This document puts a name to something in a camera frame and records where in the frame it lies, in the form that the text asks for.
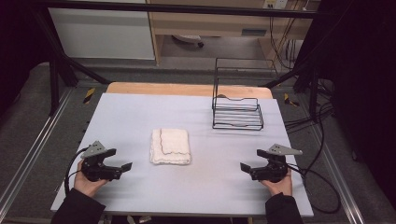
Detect black wire rack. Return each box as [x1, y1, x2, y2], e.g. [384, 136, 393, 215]
[211, 57, 278, 132]

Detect black cable bundle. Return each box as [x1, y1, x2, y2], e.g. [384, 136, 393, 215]
[284, 78, 336, 133]

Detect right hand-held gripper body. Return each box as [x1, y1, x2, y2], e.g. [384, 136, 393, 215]
[249, 143, 304, 184]

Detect person's right hand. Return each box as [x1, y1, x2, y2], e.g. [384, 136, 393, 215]
[260, 169, 294, 197]

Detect white wall outlet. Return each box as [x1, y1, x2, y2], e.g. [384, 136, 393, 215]
[262, 0, 290, 10]

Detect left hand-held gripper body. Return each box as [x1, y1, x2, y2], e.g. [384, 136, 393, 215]
[80, 140, 122, 183]

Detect left hand-held gripper black cable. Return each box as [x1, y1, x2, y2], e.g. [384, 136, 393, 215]
[64, 147, 91, 196]

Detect black curtain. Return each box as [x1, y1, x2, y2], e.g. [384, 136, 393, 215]
[0, 0, 54, 117]
[302, 0, 396, 210]

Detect person's left hand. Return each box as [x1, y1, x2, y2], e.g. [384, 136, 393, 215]
[73, 160, 108, 199]

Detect right hand-held gripper black cable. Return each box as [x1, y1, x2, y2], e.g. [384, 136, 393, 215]
[287, 102, 342, 216]

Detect black metal frame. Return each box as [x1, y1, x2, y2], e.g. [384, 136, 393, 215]
[30, 0, 332, 124]

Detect hanging cables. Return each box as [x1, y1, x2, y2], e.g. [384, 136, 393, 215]
[268, 8, 305, 71]

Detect pale lilac table mat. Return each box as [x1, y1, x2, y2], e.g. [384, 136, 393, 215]
[50, 92, 315, 218]

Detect white cabinet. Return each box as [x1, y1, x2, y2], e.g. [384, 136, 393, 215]
[48, 7, 156, 61]

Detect hand-held gripper black cable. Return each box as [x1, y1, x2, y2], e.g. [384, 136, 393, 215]
[64, 147, 91, 196]
[287, 102, 342, 216]

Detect office chair base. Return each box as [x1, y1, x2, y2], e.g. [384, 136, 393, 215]
[170, 34, 205, 49]

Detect folded white towel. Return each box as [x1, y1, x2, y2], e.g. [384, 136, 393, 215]
[148, 127, 192, 166]

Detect light wooden desk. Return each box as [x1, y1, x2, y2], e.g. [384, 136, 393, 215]
[145, 0, 322, 65]

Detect aluminium rail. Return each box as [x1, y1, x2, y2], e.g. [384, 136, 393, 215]
[310, 123, 366, 224]
[0, 88, 75, 217]

